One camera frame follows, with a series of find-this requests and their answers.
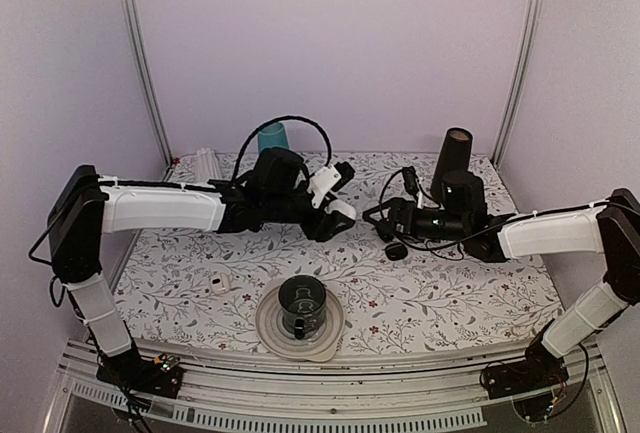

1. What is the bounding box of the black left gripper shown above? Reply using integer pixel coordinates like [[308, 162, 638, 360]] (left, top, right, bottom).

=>
[[265, 181, 356, 243]]

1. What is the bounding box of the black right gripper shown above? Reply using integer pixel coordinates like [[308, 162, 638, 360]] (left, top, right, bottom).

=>
[[364, 196, 469, 243]]

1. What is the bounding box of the white earbuds charging case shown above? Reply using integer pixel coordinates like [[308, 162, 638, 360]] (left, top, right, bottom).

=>
[[325, 199, 357, 220]]

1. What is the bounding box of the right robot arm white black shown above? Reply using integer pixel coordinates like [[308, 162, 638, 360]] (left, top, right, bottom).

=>
[[363, 168, 639, 389]]

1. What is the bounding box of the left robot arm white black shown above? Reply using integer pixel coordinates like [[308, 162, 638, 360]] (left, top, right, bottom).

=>
[[35, 148, 356, 387]]

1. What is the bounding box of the black earbud case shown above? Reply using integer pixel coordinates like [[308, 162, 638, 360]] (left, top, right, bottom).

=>
[[384, 243, 408, 262]]

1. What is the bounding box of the small white earbud case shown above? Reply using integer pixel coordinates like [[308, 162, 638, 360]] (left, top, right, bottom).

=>
[[208, 273, 231, 296]]

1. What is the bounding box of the black cylindrical object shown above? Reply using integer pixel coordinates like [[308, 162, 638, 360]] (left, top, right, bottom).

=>
[[376, 228, 395, 243]]

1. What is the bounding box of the dark green glass mug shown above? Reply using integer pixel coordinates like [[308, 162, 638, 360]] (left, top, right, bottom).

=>
[[278, 275, 327, 340]]

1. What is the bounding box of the dark brown plastic cup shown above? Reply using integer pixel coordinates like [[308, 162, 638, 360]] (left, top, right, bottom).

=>
[[430, 127, 473, 200]]

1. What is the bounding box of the teal plastic cup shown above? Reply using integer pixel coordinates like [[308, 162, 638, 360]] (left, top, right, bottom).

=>
[[257, 122, 289, 152]]

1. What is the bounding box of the beige round plate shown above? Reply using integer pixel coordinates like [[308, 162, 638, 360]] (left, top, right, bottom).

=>
[[255, 275, 346, 363]]

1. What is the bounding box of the white ribbed plastic object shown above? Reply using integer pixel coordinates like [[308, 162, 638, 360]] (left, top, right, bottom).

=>
[[194, 148, 222, 183]]

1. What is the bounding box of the white floral table mat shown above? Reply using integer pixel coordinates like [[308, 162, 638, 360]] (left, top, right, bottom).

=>
[[112, 151, 569, 359]]

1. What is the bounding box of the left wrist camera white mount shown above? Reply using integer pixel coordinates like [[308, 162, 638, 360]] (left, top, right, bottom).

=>
[[307, 162, 355, 209]]

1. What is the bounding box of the black right camera cable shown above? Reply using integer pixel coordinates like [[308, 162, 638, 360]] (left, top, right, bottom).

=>
[[377, 167, 481, 260]]

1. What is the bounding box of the black camera cable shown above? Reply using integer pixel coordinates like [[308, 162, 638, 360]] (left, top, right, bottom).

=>
[[232, 115, 334, 189], [377, 167, 481, 260]]

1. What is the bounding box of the black left camera cable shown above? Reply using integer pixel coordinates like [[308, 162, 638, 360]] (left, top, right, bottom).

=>
[[232, 115, 334, 189]]

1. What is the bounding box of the aluminium front rail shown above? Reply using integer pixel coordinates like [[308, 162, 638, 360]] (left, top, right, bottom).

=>
[[43, 341, 628, 432]]

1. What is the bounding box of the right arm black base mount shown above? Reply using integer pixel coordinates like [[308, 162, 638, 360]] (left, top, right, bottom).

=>
[[479, 348, 569, 399]]

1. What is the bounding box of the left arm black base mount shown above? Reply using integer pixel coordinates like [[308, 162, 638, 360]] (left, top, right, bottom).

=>
[[96, 348, 185, 399]]

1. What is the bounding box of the right aluminium frame post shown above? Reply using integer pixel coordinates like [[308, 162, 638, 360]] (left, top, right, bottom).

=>
[[490, 0, 544, 170]]

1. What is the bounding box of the aluminium frame post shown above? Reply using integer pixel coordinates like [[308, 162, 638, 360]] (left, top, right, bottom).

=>
[[490, 0, 544, 170], [120, 0, 173, 167]]

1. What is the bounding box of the left aluminium frame post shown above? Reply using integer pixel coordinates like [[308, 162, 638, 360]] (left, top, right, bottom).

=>
[[120, 0, 173, 167]]

